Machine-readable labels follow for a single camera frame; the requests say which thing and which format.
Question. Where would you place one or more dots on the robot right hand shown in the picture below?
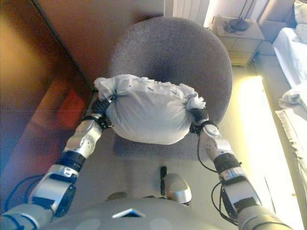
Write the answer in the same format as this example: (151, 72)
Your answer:
(200, 116)

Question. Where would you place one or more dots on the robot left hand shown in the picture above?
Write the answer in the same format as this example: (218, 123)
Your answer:
(99, 109)

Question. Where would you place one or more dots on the white cushion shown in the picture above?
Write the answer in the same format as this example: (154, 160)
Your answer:
(148, 115)

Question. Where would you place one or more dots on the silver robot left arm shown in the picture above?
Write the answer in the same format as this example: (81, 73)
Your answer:
(57, 184)

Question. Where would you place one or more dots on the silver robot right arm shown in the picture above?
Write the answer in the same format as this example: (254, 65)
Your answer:
(239, 189)

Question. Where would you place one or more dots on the grey fabric armchair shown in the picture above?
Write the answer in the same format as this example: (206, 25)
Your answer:
(172, 48)

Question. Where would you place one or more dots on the silver robot right leg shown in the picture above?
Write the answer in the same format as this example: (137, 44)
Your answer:
(177, 189)

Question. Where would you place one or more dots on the beige nightstand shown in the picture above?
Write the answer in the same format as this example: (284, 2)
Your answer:
(239, 44)

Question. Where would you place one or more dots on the white crumpled duvet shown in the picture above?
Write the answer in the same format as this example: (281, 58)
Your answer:
(293, 99)

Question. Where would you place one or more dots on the dark table lamp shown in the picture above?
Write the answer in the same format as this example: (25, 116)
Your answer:
(237, 24)

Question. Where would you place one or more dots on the white ribbed radiator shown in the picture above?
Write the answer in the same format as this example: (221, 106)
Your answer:
(187, 9)

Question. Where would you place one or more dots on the grey robot torso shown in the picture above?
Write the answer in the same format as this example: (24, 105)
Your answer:
(139, 215)

